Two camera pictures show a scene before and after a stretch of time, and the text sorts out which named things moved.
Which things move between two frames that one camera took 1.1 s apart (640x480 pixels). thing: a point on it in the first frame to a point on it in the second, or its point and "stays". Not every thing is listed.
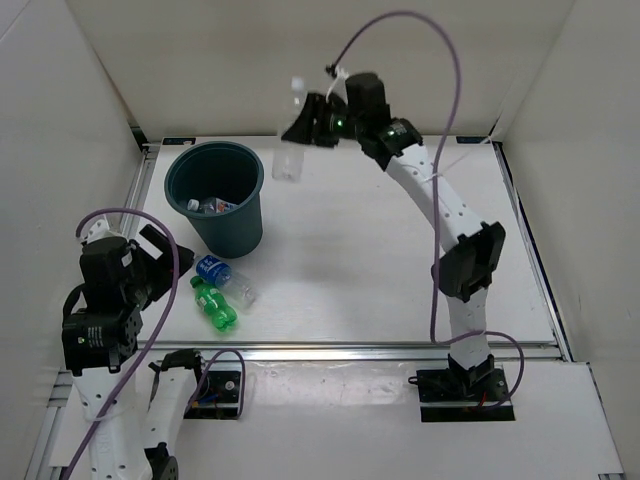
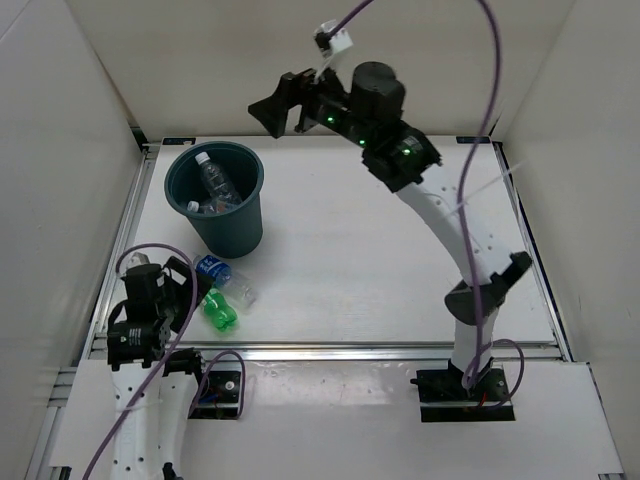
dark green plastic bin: (220, 186) stays
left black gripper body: (154, 276) to (175, 301)
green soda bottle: (210, 299) stays
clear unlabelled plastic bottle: (287, 163) to (217, 182)
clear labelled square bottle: (210, 205) stays
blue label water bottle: (238, 288) stays
